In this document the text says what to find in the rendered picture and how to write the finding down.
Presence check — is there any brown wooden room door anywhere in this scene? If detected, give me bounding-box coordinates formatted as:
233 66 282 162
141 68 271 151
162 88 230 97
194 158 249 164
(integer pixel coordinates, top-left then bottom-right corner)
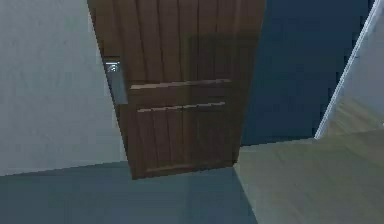
86 0 268 181

